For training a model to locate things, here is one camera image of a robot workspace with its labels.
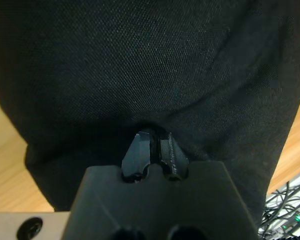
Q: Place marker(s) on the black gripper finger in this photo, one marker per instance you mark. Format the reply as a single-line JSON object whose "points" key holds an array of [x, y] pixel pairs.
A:
{"points": [[137, 155], [175, 157]]}

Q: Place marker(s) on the black polo shirt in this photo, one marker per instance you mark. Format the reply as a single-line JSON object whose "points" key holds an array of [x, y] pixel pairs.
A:
{"points": [[140, 62]]}

